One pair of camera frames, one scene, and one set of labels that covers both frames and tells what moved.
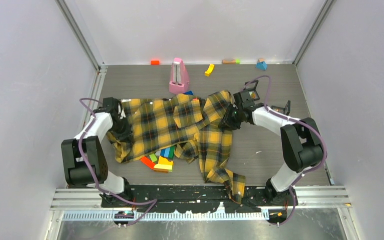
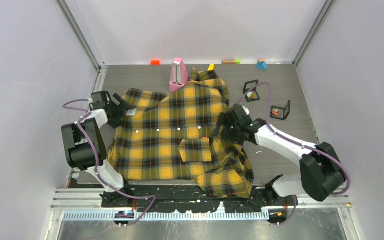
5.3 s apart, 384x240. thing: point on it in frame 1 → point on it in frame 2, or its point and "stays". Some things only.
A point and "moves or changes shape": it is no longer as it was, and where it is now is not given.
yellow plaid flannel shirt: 191,126 moves or changes shape
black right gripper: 227,123 → 225,119
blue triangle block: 261,65 stays
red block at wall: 155,62 stays
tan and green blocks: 231,62 stays
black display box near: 286,110 stays
